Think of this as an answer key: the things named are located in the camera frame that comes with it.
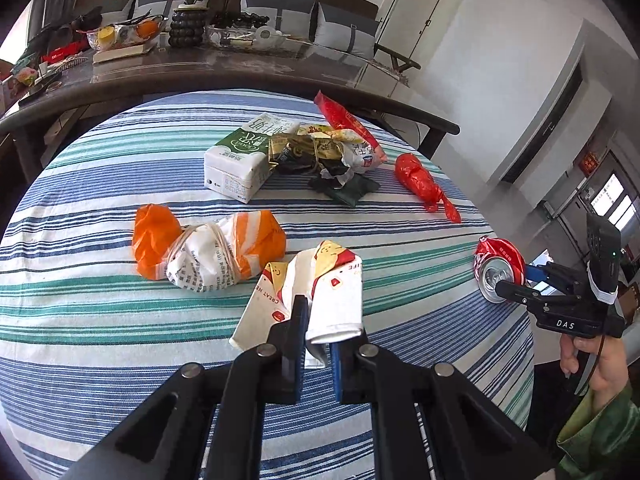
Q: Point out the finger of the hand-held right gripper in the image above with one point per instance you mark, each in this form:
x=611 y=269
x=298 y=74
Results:
x=535 y=274
x=520 y=294

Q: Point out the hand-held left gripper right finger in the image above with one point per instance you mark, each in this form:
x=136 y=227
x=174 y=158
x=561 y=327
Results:
x=336 y=375

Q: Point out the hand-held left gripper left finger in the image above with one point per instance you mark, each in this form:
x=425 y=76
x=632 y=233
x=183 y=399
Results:
x=292 y=355

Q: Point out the crushed red can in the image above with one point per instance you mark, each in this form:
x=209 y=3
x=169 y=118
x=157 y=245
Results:
x=500 y=260

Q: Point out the white red yellow paper bag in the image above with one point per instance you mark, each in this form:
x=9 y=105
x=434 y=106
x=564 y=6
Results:
x=335 y=300

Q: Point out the dark green foil packet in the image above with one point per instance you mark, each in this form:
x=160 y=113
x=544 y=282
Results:
x=350 y=192

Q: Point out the person's right forearm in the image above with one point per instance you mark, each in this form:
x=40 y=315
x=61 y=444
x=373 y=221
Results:
x=600 y=435

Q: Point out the person's right hand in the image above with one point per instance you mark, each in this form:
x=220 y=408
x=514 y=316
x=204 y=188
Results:
x=607 y=365

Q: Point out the orange white plastic bag bundle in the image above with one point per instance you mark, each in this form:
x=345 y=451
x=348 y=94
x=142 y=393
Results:
x=215 y=255

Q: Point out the crumpled red plastic bag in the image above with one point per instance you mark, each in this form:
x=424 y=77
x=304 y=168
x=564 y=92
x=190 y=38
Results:
x=415 y=175

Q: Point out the white cabinet with dark panel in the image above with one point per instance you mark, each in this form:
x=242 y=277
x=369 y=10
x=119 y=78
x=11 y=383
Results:
x=550 y=110

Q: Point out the green white milk carton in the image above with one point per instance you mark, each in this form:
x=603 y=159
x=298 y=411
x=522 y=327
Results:
x=235 y=170

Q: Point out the gold black crumpled wrapper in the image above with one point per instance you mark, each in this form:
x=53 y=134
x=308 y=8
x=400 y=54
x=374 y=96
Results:
x=290 y=152

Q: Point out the white snack packet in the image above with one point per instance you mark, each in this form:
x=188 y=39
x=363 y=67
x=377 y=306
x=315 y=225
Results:
x=362 y=157

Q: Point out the crumpled yellow white wrapper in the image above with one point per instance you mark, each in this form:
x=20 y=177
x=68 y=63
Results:
x=327 y=140

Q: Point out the red snack packet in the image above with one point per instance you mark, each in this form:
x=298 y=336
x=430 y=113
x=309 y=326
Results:
x=340 y=115

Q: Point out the white door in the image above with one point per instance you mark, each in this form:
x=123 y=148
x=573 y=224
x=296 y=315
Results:
x=420 y=10

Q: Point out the dark glossy table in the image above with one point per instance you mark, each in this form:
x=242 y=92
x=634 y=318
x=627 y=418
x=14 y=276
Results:
x=225 y=67

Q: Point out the grey white cushion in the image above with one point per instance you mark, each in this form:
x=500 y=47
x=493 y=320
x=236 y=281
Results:
x=345 y=30
x=152 y=2
x=280 y=10

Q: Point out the glass tray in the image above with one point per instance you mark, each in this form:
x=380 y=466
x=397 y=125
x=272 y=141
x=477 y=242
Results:
x=240 y=40

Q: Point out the white tape roll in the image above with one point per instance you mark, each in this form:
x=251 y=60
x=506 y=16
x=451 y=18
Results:
x=264 y=35

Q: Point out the book under bowl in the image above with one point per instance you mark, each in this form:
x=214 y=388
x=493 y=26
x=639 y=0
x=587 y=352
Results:
x=122 y=53

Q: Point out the potted plant black vase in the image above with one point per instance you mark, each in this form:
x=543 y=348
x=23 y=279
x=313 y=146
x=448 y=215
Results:
x=187 y=25

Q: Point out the glass fruit bowl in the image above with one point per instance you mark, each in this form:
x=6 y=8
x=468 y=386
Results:
x=125 y=35

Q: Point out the red flat packet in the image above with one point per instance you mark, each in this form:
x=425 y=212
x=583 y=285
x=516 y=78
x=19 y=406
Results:
x=62 y=51

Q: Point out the black bag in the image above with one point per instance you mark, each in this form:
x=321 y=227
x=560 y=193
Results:
x=75 y=25

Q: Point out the red wall sticker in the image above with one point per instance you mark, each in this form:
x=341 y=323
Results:
x=590 y=163

